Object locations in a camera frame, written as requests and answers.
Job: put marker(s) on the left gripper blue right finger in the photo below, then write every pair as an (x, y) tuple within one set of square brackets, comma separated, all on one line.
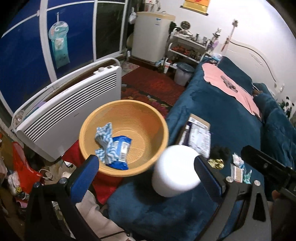
[(211, 178)]

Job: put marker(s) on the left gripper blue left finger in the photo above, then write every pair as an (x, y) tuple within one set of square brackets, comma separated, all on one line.
[(82, 177)]

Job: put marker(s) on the yellow patterned scrunchie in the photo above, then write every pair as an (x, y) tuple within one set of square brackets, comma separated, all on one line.
[(216, 163)]

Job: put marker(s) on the small white tissue pack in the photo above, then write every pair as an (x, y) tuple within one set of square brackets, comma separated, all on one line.
[(237, 161)]

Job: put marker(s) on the teal face mask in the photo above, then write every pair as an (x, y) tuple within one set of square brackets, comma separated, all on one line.
[(246, 176)]

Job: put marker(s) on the blue white striped cloth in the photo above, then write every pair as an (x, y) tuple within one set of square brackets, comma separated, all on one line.
[(107, 153)]

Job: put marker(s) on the blue wet wipes pack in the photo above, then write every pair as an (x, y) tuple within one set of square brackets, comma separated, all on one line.
[(120, 148)]

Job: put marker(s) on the cotton swab bag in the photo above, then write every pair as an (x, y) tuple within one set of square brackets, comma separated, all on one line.
[(236, 173)]

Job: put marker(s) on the black mesh cloth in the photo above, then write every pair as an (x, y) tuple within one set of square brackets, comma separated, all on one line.
[(218, 152)]

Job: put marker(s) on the person's right hand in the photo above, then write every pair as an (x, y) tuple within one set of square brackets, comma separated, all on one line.
[(276, 195)]

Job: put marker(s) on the red cloth under basket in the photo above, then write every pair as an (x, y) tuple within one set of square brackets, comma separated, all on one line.
[(104, 186)]

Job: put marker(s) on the white cylindrical smart speaker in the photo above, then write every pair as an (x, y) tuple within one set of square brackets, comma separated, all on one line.
[(174, 171)]

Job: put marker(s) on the dark blue quilt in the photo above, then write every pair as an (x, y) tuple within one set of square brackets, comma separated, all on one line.
[(278, 138)]

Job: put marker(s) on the cardboard box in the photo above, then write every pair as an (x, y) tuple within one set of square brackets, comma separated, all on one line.
[(183, 135)]

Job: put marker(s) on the red plastic bag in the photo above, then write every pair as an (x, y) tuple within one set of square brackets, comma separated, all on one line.
[(27, 176)]

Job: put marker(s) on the panda plush toy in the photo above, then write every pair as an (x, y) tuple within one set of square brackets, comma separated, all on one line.
[(287, 106)]

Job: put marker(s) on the white panel heater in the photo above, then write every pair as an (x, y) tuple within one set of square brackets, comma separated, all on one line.
[(49, 122)]

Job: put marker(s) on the pink towel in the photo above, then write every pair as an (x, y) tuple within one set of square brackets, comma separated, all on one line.
[(217, 78)]

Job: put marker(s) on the translucent trash bin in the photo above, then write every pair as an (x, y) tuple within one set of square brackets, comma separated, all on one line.
[(183, 73)]

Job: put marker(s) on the red floral rug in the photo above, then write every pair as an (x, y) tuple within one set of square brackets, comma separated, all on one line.
[(151, 87)]

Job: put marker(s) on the white headboard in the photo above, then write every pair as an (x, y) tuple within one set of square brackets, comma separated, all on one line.
[(255, 65)]

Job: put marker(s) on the white storage rack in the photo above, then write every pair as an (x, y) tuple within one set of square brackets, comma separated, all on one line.
[(188, 49)]

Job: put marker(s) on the teal hanging bag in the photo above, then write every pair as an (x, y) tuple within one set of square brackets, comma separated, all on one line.
[(58, 36)]

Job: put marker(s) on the white washing machine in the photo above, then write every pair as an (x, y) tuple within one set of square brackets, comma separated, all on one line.
[(151, 31)]

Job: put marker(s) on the gold wall scroll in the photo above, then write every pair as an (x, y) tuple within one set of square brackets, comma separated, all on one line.
[(198, 6)]

